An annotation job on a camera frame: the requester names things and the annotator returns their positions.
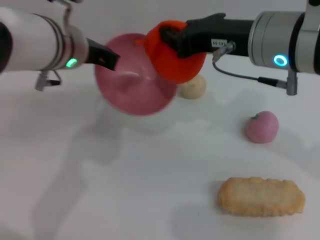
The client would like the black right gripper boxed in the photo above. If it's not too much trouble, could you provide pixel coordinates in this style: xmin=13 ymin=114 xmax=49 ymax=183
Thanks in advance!
xmin=159 ymin=12 xmax=255 ymax=59

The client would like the pink toy peach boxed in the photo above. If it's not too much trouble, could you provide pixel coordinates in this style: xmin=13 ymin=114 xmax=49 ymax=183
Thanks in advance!
xmin=245 ymin=110 xmax=280 ymax=144

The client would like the golden fried bread toy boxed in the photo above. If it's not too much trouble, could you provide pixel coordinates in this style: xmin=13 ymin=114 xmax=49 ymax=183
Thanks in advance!
xmin=217 ymin=176 xmax=306 ymax=218

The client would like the beige toy bun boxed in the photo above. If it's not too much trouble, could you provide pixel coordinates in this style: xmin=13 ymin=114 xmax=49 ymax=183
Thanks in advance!
xmin=179 ymin=74 xmax=208 ymax=100

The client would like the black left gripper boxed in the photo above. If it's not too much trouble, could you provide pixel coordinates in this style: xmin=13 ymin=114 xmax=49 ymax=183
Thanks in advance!
xmin=85 ymin=36 xmax=121 ymax=73

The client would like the pink plastic bowl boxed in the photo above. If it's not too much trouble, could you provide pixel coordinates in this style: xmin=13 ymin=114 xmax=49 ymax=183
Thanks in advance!
xmin=94 ymin=32 xmax=179 ymax=117

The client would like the orange toy fruit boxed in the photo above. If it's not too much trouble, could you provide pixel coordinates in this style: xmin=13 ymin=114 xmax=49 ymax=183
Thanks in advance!
xmin=134 ymin=20 xmax=208 ymax=85

